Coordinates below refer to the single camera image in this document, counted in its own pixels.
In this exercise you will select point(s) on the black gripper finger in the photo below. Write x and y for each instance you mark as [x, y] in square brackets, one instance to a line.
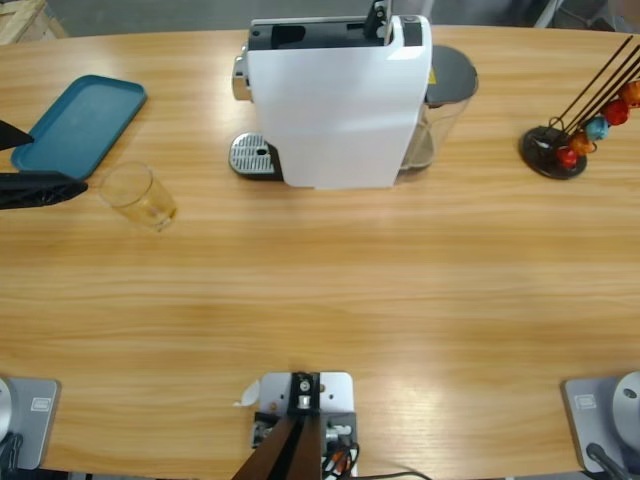
[10, 137]
[35, 190]

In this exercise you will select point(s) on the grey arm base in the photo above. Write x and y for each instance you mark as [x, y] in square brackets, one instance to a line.
[40, 425]
[585, 420]

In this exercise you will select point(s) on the white capsule coffee machine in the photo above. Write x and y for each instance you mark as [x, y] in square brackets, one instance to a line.
[340, 110]

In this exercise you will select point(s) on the red coffee capsule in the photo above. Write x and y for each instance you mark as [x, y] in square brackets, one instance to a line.
[567, 157]
[616, 111]

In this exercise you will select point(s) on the orange coffee capsule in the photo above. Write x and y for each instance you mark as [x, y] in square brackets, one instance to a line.
[631, 93]
[581, 143]

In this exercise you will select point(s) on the blue coffee capsule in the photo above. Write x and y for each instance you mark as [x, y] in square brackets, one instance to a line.
[597, 128]

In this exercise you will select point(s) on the teal plastic tray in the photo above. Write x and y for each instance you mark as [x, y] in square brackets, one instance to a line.
[80, 125]

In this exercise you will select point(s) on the clear drinking glass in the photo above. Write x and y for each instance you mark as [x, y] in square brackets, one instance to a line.
[150, 210]

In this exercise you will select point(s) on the wooden pallet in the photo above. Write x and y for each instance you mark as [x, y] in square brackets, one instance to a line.
[20, 20]

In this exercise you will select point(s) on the drip tray with metal grille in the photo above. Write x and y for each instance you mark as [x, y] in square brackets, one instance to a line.
[250, 155]

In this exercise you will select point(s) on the white paper tag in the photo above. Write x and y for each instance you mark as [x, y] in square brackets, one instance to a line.
[250, 395]

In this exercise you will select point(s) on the clear water tank dark lid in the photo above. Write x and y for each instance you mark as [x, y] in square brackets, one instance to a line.
[450, 75]

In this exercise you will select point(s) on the black capsule holder with rods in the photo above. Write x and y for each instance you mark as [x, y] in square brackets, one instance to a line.
[537, 142]

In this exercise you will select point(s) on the dark camera mount post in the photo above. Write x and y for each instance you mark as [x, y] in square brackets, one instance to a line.
[295, 450]

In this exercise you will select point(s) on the white metal frame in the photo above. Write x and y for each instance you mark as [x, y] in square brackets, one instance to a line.
[547, 12]

